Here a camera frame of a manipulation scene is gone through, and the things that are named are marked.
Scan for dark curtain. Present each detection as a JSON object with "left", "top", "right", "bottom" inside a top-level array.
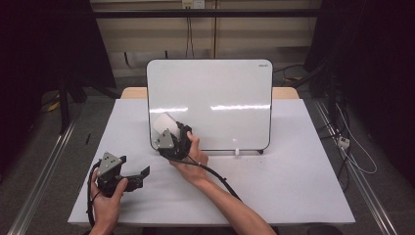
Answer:
[
  {"left": 304, "top": 0, "right": 415, "bottom": 187},
  {"left": 0, "top": 0, "right": 116, "bottom": 177}
]

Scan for white floor cable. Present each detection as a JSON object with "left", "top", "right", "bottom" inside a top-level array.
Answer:
[{"left": 335, "top": 103, "right": 379, "bottom": 175}]

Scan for black metal stand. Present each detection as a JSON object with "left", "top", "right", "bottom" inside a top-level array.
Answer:
[{"left": 58, "top": 76, "right": 89, "bottom": 135}]

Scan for white whiteboard with black rim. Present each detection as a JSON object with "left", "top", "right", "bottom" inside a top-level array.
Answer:
[{"left": 146, "top": 59, "right": 274, "bottom": 153}]

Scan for metal floor rail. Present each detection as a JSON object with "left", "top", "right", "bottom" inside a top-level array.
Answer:
[
  {"left": 6, "top": 120, "right": 80, "bottom": 235},
  {"left": 313, "top": 99, "right": 399, "bottom": 235}
]

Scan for white wall outlet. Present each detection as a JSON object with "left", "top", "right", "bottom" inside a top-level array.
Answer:
[{"left": 181, "top": 0, "right": 206, "bottom": 10}]

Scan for person's left hand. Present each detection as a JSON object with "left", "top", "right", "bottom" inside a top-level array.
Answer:
[{"left": 90, "top": 169, "right": 129, "bottom": 229}]

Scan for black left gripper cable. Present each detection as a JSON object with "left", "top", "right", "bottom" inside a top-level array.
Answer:
[{"left": 85, "top": 161, "right": 101, "bottom": 227}]

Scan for person's right hand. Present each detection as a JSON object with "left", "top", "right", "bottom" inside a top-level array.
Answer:
[{"left": 169, "top": 131, "right": 210, "bottom": 186}]

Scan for black wall cable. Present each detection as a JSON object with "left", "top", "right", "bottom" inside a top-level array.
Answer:
[{"left": 185, "top": 16, "right": 196, "bottom": 60}]

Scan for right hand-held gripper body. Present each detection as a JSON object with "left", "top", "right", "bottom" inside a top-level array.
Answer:
[{"left": 154, "top": 128, "right": 190, "bottom": 161}]

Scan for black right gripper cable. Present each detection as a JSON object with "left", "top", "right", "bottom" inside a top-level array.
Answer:
[{"left": 169, "top": 156, "right": 243, "bottom": 202}]

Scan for black horizontal bar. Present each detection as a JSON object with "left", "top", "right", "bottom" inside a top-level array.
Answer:
[{"left": 92, "top": 8, "right": 322, "bottom": 19}]

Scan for wooden table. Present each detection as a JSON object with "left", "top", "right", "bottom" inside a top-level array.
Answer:
[{"left": 120, "top": 86, "right": 300, "bottom": 100}]

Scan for black floor cable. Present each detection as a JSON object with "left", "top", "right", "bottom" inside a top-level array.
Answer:
[{"left": 273, "top": 64, "right": 306, "bottom": 83}]

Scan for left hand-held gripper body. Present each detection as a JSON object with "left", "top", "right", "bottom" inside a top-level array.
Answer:
[{"left": 97, "top": 152, "right": 128, "bottom": 198}]

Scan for white whiteboard eraser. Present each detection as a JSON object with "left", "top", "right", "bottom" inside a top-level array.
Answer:
[{"left": 153, "top": 112, "right": 181, "bottom": 139}]

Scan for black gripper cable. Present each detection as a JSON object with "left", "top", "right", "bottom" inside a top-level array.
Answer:
[
  {"left": 169, "top": 156, "right": 243, "bottom": 202},
  {"left": 85, "top": 161, "right": 101, "bottom": 227}
]

